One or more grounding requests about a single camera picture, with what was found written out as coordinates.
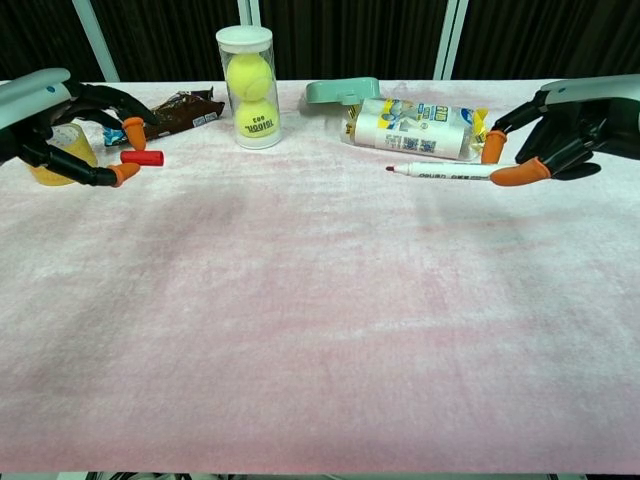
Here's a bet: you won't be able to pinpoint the clear tennis ball tube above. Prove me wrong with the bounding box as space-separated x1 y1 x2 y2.
215 25 284 150

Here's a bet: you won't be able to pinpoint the packaged white bag rolls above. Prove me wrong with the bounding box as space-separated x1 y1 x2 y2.
339 97 494 164

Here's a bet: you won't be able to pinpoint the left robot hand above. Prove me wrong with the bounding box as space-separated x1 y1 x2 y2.
0 68 160 189

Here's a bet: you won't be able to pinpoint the white marker pen body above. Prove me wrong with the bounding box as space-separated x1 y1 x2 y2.
384 160 519 182

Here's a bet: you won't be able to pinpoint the pink table cloth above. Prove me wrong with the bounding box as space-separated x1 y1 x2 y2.
0 78 640 475

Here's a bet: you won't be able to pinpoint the yellow tennis ball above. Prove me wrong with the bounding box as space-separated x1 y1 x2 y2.
234 98 280 142
226 53 275 101

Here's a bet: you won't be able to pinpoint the brown snack bag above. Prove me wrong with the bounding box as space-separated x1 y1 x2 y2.
102 85 226 148

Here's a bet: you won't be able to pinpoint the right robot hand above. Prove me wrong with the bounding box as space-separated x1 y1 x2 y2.
480 74 640 189

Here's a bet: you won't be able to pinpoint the red marker cap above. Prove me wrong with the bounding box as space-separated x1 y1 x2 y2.
120 149 165 168

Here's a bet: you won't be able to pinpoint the white metal frame post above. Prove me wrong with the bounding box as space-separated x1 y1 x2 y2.
433 0 471 81
71 0 121 84
236 0 262 31

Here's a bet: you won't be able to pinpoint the yellow tape roll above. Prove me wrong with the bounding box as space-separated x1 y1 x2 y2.
27 122 100 187

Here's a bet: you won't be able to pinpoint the black curtain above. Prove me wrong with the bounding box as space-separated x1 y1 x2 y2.
0 0 640 84

